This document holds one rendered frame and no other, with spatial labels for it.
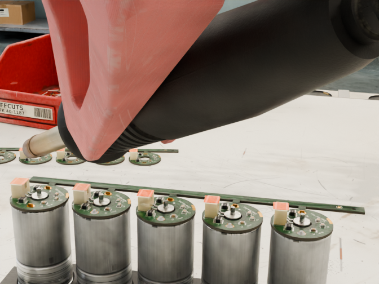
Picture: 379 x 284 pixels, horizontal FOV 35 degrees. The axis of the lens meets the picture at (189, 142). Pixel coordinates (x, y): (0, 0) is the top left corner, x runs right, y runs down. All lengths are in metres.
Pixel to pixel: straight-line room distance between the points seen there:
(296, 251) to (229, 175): 0.21
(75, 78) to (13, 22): 4.70
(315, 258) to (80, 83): 0.13
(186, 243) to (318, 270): 0.05
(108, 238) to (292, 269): 0.08
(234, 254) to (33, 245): 0.09
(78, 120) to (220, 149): 0.34
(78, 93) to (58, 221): 0.12
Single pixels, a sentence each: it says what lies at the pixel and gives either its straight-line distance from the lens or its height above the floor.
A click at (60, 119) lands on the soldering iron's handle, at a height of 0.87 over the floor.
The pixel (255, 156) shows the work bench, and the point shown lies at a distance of 0.48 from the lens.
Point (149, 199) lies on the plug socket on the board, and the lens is 0.25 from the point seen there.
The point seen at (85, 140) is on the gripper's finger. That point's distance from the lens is 0.15.
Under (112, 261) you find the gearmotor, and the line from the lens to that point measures 0.26.
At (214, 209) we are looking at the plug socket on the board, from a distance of 0.25.
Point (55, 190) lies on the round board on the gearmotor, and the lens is 0.28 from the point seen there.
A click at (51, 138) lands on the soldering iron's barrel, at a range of 0.21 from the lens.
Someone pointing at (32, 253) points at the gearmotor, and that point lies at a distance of 0.27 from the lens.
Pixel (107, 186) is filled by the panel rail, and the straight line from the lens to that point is 0.28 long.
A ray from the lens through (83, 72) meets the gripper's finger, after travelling 0.15.
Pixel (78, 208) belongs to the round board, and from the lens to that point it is 0.26.
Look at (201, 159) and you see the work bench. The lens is 0.47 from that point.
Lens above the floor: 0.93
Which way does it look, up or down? 20 degrees down
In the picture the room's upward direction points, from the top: 1 degrees clockwise
